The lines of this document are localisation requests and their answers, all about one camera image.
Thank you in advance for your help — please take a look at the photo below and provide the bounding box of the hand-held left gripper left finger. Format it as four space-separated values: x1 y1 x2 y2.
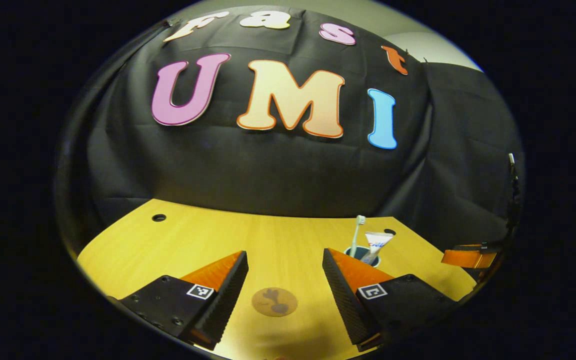
119 250 250 350

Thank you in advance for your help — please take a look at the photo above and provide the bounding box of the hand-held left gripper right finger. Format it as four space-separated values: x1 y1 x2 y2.
322 248 459 346

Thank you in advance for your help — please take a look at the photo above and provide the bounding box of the round brown coaster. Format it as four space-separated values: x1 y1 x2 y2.
251 287 299 318

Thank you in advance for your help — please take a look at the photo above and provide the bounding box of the grey cup with wooden handle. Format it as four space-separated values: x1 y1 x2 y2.
344 246 382 268

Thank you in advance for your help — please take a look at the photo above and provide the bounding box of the white toothpaste tube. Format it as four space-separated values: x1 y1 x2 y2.
361 231 394 265

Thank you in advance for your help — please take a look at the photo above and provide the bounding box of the white toothbrush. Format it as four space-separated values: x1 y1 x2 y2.
350 215 367 257

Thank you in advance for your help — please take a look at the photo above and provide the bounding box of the wooden desktop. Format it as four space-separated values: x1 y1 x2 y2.
77 198 478 360

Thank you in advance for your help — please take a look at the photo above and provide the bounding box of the black backdrop cloth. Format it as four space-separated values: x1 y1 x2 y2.
55 5 524 251

